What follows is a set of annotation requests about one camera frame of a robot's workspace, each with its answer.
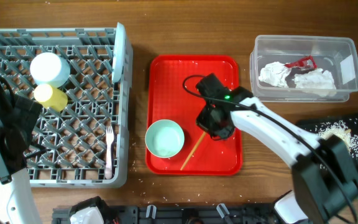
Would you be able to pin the white plastic fork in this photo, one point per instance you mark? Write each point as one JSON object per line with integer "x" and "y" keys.
{"x": 109, "y": 142}

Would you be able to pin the black waste tray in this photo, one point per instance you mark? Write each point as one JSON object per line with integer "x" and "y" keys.
{"x": 307, "y": 124}

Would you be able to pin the red plastic tray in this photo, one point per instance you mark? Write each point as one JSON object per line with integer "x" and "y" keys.
{"x": 168, "y": 100}

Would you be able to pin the wooden chopstick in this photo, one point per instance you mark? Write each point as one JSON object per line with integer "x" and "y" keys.
{"x": 198, "y": 142}

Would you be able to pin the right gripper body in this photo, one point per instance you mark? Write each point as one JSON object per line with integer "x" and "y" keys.
{"x": 205, "y": 120}

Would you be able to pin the white napkin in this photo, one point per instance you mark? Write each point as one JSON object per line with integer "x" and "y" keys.
{"x": 315, "y": 79}
{"x": 275, "y": 74}

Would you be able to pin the clear plastic bin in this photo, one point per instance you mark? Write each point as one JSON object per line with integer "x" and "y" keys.
{"x": 336, "y": 54}

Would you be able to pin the grey dishwasher rack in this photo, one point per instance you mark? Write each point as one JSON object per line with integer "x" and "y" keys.
{"x": 69, "y": 147}

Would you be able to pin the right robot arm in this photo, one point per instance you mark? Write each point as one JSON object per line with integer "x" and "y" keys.
{"x": 324, "y": 175}

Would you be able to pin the yellow plastic cup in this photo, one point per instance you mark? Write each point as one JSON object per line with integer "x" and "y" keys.
{"x": 50, "y": 97}

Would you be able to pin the rice and food scraps pile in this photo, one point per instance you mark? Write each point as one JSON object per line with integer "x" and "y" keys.
{"x": 345, "y": 129}

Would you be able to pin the green bowl with rice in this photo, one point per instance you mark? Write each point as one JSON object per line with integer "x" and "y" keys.
{"x": 164, "y": 138}

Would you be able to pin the small light blue bowl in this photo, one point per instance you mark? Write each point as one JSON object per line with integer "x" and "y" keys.
{"x": 51, "y": 69}

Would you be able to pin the red sauce packet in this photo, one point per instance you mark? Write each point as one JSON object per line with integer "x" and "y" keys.
{"x": 305, "y": 63}

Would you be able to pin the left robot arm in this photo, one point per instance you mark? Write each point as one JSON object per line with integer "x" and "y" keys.
{"x": 18, "y": 116}

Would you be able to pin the large light blue plate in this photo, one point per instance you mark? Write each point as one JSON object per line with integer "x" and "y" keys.
{"x": 119, "y": 53}

